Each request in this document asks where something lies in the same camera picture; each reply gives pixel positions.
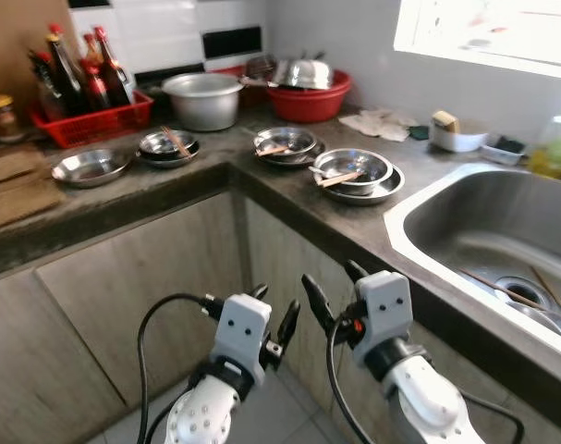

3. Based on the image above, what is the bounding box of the brown wooden chopstick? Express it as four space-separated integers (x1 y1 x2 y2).
530 265 561 327
460 268 561 325

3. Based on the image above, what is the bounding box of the bright kitchen window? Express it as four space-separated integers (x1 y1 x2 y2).
394 0 561 81

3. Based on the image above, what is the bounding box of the pale wood cabinet door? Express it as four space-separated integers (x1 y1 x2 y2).
35 190 249 408
241 196 373 413
0 268 128 444

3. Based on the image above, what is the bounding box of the stainless steel double sink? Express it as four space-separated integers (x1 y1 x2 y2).
383 162 561 371

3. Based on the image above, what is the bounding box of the pale crumpled dish cloth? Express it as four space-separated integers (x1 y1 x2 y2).
338 108 424 142

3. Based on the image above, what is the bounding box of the small white bowl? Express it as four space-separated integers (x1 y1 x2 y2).
430 120 490 154

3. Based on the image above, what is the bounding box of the brown wooden chopsticks pair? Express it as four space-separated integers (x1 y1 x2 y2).
160 127 193 158

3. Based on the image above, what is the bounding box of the red plastic basin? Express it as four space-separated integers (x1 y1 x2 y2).
266 68 353 124

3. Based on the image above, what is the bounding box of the yellow dish sponge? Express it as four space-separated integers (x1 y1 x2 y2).
432 110 461 133

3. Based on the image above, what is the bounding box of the small tray with scouring pad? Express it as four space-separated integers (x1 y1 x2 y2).
481 134 529 167

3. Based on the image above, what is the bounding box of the large aluminium pot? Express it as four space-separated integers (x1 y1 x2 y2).
162 73 245 132

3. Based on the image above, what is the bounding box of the yellow dish soap bottle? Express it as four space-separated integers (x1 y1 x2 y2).
530 97 561 179

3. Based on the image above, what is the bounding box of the red plastic crate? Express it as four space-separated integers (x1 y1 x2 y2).
30 90 155 150

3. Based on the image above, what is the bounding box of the large wooden chopping board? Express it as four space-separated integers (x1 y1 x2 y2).
0 176 67 232

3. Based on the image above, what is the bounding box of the small dark sauce bottle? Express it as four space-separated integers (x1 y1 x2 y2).
84 65 112 112

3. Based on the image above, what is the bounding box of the dark sauce bottle red cap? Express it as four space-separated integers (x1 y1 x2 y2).
93 26 133 107
28 51 64 119

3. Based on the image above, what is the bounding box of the small wooden chopping board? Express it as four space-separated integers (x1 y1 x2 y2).
0 146 48 186

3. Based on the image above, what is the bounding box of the tall dark sauce bottle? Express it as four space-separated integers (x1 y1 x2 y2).
45 23 89 117

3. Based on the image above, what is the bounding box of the glass jar yellow lid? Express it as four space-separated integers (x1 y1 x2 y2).
0 94 20 144

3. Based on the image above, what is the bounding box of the brown wooden panel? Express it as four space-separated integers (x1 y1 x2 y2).
0 0 78 144

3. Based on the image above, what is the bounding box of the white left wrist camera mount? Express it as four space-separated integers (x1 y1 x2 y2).
213 294 273 369

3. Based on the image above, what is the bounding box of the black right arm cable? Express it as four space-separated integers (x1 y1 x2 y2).
456 390 527 444
324 319 378 444

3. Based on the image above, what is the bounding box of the wire mesh strainer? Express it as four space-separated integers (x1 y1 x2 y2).
238 53 281 84

